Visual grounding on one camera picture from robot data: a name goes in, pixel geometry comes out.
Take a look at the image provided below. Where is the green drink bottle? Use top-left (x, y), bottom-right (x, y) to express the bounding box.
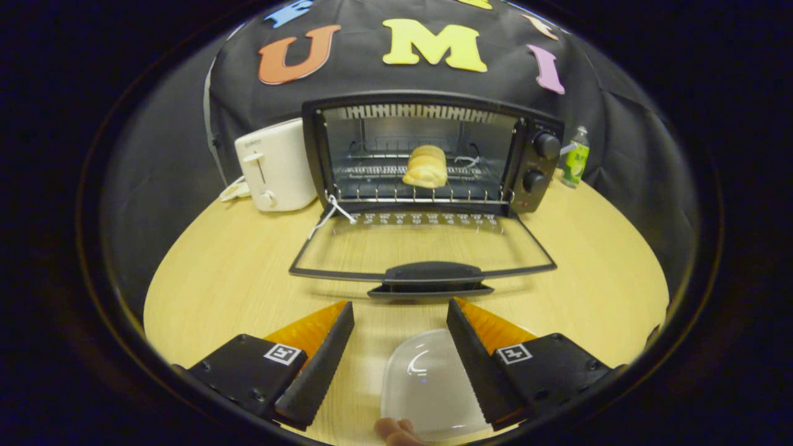
top-left (561, 126), bottom-right (590, 189)

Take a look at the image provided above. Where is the black toaster oven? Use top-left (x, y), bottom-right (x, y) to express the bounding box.
top-left (289, 91), bottom-right (566, 301)

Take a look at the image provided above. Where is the white square plate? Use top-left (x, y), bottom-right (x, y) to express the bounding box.
top-left (380, 328), bottom-right (493, 442)

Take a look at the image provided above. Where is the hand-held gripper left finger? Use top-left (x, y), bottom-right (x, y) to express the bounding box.
top-left (188, 301), bottom-right (356, 431)

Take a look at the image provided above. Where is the golden bread roll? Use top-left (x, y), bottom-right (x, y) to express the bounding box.
top-left (402, 145), bottom-right (448, 189)

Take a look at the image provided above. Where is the white pop-up toaster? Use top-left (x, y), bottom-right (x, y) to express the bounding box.
top-left (234, 118), bottom-right (318, 212)

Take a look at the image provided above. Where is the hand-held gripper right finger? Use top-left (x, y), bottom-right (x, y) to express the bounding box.
top-left (446, 297), bottom-right (620, 431)

